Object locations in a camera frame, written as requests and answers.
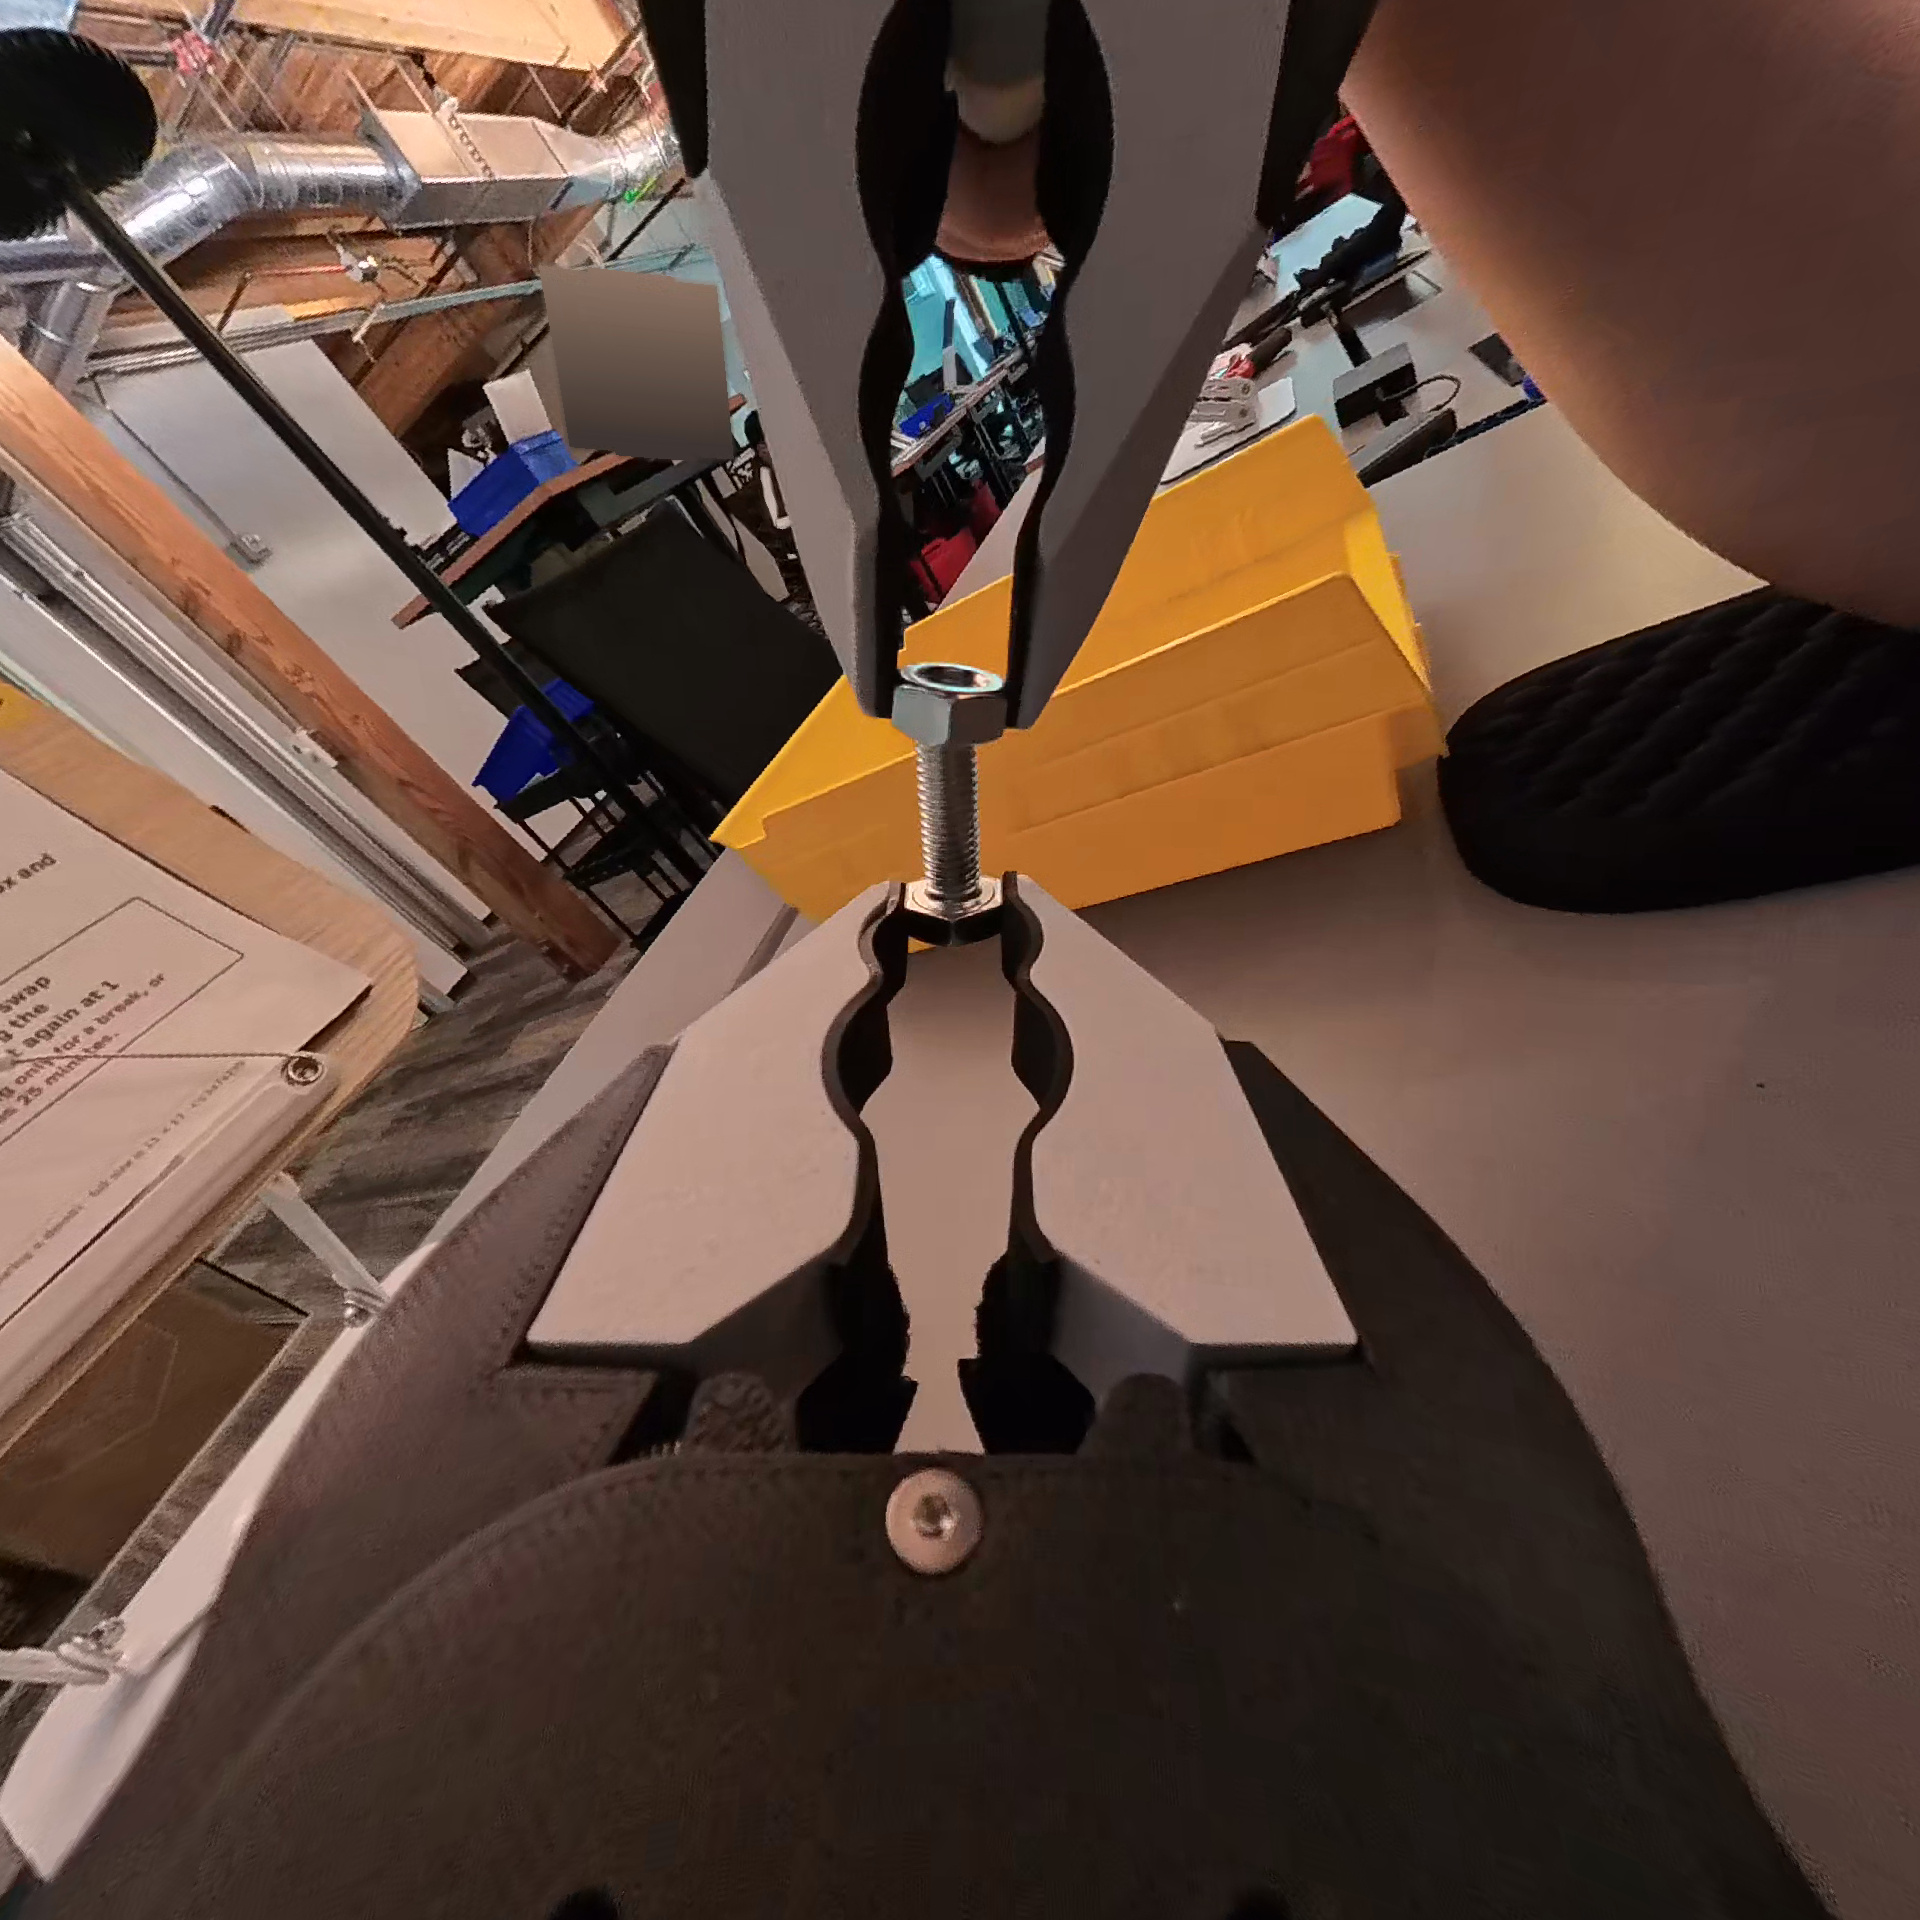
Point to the white metal stand base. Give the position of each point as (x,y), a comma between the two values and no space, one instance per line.
(61,1787)

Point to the black pole stand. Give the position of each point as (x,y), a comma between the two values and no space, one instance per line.
(68,135)

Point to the wooden top desk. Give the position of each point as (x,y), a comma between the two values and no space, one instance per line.
(541,547)

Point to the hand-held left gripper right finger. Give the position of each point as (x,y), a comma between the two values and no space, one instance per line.
(1185,1185)

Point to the black box device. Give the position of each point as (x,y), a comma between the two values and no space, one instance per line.
(1372,388)

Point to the black power bank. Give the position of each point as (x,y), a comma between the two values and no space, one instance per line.
(1403,446)

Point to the thick wooden post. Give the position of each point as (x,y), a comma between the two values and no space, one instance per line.
(301,646)

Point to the black mesh chair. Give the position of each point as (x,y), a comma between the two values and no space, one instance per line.
(675,676)

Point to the instruction sheet on board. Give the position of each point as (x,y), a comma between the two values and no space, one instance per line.
(345,915)

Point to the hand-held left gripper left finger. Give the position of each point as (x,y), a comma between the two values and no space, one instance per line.
(720,1185)

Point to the black wrist rest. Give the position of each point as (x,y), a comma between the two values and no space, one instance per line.
(1652,764)

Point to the yellow plastic bin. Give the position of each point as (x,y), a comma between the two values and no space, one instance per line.
(1200,722)

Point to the person's right forearm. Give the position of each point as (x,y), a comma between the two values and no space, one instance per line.
(1652,300)

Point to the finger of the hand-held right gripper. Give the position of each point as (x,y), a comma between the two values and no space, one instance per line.
(788,182)
(1171,182)

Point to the person's right hand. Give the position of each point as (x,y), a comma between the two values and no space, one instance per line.
(990,203)

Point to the steel hex nut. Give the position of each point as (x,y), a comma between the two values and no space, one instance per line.
(984,902)

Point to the white tray stand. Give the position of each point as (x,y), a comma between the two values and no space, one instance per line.
(1244,421)

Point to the blue plastic bin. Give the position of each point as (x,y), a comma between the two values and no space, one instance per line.
(528,743)
(513,489)

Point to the steel hex bolt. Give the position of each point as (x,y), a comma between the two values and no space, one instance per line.
(950,810)

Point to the silver air duct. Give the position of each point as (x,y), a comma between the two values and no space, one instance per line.
(301,173)

